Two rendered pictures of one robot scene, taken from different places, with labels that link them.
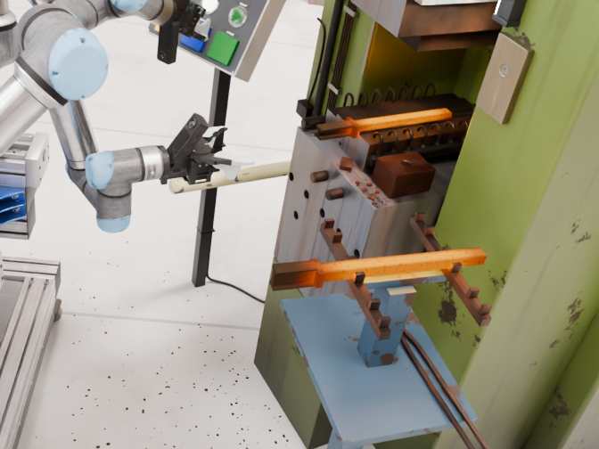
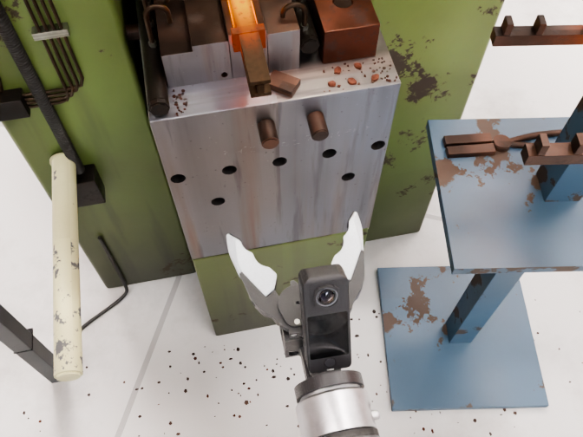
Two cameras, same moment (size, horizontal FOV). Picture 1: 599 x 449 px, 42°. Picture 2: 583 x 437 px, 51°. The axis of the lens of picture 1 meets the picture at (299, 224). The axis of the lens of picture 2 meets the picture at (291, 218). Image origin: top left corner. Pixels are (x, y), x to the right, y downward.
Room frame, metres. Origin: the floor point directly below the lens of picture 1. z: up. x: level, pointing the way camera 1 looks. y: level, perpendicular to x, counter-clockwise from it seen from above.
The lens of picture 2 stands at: (1.38, 0.49, 1.61)
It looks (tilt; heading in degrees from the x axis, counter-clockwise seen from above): 60 degrees down; 294
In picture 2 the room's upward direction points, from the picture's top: straight up
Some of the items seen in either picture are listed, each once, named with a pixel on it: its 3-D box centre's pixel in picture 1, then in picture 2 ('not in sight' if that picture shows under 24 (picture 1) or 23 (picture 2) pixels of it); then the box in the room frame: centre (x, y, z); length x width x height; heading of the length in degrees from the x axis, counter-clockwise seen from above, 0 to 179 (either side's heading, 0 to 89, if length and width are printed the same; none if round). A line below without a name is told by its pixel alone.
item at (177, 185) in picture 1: (239, 175); (66, 258); (1.96, 0.21, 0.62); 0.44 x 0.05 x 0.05; 126
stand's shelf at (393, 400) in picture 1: (373, 358); (555, 189); (1.21, -0.21, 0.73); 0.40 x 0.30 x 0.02; 26
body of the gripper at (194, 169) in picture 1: (184, 160); (317, 341); (1.45, 0.28, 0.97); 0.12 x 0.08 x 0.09; 126
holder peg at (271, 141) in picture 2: (319, 176); (268, 133); (1.65, -0.02, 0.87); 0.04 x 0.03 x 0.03; 126
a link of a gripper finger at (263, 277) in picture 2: (211, 140); (249, 273); (1.55, 0.24, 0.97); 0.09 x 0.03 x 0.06; 162
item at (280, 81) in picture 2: (346, 164); (283, 83); (1.66, -0.08, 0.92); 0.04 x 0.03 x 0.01; 178
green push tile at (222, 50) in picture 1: (223, 49); not in sight; (1.98, 0.30, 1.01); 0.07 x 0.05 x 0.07; 61
